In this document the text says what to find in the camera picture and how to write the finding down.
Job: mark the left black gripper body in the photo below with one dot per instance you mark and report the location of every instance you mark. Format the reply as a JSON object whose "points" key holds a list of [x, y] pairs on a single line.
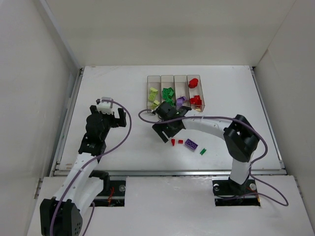
{"points": [[114, 121]]}

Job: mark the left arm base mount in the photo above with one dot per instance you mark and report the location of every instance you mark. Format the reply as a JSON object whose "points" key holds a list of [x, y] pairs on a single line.
{"points": [[113, 192]]}

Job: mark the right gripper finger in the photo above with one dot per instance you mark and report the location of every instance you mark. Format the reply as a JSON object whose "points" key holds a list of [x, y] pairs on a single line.
{"points": [[158, 128], [182, 111]]}

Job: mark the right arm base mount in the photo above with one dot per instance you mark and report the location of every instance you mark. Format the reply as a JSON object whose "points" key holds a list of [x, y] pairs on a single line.
{"points": [[230, 194]]}

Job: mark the lime arch green brick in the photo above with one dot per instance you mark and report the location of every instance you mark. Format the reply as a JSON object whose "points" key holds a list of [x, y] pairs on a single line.
{"points": [[152, 96]]}

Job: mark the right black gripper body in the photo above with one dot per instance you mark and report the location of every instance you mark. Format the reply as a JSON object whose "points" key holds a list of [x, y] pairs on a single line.
{"points": [[166, 128]]}

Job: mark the red long brick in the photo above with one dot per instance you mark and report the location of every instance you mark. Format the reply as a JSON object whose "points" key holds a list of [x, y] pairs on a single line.
{"points": [[196, 100]]}

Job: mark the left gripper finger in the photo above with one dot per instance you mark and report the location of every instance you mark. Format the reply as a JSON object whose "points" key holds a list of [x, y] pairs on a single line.
{"points": [[93, 109], [121, 120]]}

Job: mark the red flower brick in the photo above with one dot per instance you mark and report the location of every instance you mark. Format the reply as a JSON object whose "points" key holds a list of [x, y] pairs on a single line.
{"points": [[193, 83]]}

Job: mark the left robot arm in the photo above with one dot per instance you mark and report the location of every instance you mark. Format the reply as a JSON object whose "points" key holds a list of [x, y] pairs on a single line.
{"points": [[62, 215]]}

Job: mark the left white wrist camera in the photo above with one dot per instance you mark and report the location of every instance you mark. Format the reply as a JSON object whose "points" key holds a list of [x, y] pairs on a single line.
{"points": [[104, 106]]}

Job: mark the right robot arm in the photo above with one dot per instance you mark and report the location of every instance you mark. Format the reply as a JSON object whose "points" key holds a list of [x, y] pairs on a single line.
{"points": [[240, 140]]}

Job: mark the lime and green brick stack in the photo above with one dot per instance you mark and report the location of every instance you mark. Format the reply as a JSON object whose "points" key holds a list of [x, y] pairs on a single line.
{"points": [[155, 104]]}

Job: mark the purple flat brick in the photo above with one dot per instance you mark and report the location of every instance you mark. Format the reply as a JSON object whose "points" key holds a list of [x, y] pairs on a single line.
{"points": [[191, 144]]}

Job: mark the red rectangular brick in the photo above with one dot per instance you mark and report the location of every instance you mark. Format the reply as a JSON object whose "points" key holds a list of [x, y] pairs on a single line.
{"points": [[167, 93]]}

